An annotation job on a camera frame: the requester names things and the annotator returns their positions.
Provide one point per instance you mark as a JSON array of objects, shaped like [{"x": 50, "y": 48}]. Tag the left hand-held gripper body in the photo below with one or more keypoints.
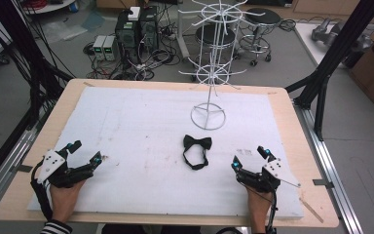
[{"x": 53, "y": 164}]

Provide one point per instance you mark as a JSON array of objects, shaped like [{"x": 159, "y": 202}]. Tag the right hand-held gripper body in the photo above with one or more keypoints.
[{"x": 277, "y": 170}]

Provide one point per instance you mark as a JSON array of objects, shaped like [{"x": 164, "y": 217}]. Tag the black bow tie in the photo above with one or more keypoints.
[{"x": 196, "y": 142}]

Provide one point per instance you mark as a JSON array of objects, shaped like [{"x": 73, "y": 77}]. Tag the person's right hand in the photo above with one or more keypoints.
[{"x": 259, "y": 201}]

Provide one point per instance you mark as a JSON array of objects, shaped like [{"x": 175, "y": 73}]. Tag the person's left hand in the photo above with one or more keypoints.
[{"x": 63, "y": 201}]

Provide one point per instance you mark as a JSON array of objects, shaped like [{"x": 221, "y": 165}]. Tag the grey tape strip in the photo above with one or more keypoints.
[
  {"x": 323, "y": 183},
  {"x": 24, "y": 168}
]

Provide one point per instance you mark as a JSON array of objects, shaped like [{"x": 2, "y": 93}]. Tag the wooden table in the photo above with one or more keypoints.
[{"x": 290, "y": 130}]

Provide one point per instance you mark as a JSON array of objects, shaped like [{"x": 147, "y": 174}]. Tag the thin wooden stick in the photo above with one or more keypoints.
[{"x": 311, "y": 210}]

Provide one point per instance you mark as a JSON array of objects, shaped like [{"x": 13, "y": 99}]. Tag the white foam mat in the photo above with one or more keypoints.
[{"x": 142, "y": 130}]

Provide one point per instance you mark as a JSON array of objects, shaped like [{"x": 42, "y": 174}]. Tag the person's dark clothing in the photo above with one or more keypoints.
[{"x": 149, "y": 229}]

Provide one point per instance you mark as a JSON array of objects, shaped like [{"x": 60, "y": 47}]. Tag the grey power supply unit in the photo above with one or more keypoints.
[
  {"x": 99, "y": 47},
  {"x": 110, "y": 48}
]

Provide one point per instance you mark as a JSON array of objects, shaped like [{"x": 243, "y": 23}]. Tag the black computer tower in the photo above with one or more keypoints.
[
  {"x": 126, "y": 35},
  {"x": 149, "y": 29}
]

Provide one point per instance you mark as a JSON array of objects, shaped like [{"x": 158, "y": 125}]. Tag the black round stool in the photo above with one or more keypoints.
[
  {"x": 263, "y": 16},
  {"x": 212, "y": 35}
]

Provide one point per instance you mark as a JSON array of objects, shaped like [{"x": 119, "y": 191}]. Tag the grey machine part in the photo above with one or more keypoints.
[{"x": 334, "y": 31}]

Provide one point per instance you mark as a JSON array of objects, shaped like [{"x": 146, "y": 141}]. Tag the grey metal stand leg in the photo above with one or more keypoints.
[{"x": 183, "y": 32}]

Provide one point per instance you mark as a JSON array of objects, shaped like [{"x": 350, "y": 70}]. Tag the white round table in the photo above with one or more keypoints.
[{"x": 50, "y": 6}]

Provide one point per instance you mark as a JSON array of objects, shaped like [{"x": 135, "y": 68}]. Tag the white box device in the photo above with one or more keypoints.
[{"x": 134, "y": 13}]

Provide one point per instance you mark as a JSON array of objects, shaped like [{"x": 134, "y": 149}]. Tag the aluminium rail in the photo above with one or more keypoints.
[
  {"x": 331, "y": 156},
  {"x": 9, "y": 156}
]

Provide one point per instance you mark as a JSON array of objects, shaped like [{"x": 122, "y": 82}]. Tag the black metal frame strut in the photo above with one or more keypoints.
[
  {"x": 344, "y": 48},
  {"x": 19, "y": 42}
]

